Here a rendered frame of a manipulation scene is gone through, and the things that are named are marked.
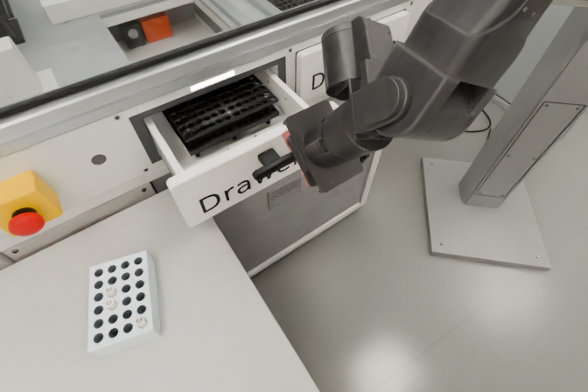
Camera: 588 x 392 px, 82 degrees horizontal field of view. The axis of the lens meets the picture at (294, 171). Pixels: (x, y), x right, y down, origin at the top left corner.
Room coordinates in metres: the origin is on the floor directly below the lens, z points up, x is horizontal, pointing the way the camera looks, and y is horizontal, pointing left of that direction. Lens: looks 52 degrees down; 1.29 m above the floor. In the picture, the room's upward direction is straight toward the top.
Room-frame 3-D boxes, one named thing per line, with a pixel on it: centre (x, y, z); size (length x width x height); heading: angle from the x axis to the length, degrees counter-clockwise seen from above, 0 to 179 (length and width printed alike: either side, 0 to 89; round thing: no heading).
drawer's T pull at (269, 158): (0.32, 0.03, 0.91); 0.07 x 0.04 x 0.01; 125
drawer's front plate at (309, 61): (0.64, -0.13, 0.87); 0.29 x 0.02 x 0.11; 125
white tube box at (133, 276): (0.16, 0.25, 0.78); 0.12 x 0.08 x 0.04; 19
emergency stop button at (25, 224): (0.24, 0.38, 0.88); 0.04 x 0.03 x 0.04; 125
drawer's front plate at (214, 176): (0.34, 0.05, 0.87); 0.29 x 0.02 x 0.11; 125
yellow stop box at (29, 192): (0.26, 0.39, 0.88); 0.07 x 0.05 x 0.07; 125
